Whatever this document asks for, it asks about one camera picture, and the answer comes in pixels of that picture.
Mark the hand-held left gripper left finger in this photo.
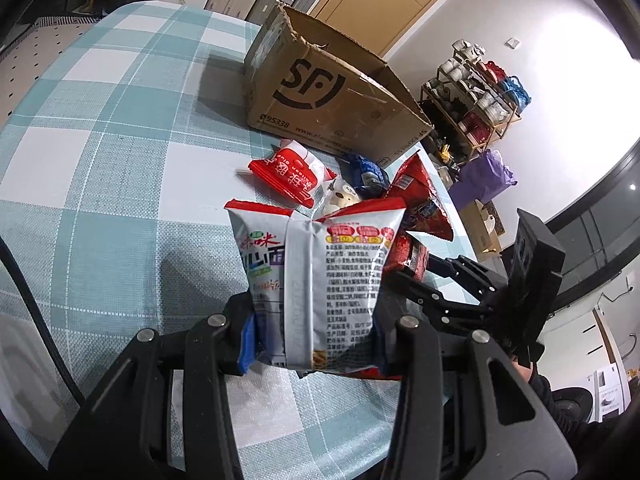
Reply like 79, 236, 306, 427
50, 294, 260, 480

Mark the purple bag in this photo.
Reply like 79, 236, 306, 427
446, 149, 519, 212

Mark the blue biscuit packet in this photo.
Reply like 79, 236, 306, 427
344, 152, 392, 199

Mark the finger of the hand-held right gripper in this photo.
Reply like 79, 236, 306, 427
426, 254, 503, 303
379, 269, 497, 333

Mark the printed cardboard box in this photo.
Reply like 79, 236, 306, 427
470, 199, 504, 256

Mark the red white snack packet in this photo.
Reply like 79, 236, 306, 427
249, 138, 339, 209

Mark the grey dotted mat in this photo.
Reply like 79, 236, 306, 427
0, 13, 102, 92

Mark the noodle snack bag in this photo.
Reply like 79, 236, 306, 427
224, 196, 407, 377

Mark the red chips bag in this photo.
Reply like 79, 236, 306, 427
384, 152, 457, 242

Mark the teal checked tablecloth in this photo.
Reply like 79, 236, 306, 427
0, 1, 482, 480

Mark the brown cardboard box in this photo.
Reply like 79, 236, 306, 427
243, 2, 436, 164

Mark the red spicy strip packet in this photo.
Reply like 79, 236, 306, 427
386, 232, 432, 282

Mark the black cable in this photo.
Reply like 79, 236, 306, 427
0, 237, 87, 407

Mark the wooden door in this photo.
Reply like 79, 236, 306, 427
309, 0, 474, 57

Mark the wooden shoe rack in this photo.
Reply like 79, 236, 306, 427
419, 40, 524, 162

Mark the person's right forearm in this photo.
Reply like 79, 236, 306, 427
510, 360, 607, 442

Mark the shoe rack with shoes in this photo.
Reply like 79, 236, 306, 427
422, 39, 532, 153

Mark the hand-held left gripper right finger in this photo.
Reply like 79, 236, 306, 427
371, 304, 582, 480

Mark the cream cartoon snack packet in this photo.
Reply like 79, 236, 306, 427
319, 176, 362, 217

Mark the black framed window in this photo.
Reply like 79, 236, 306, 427
544, 140, 640, 312

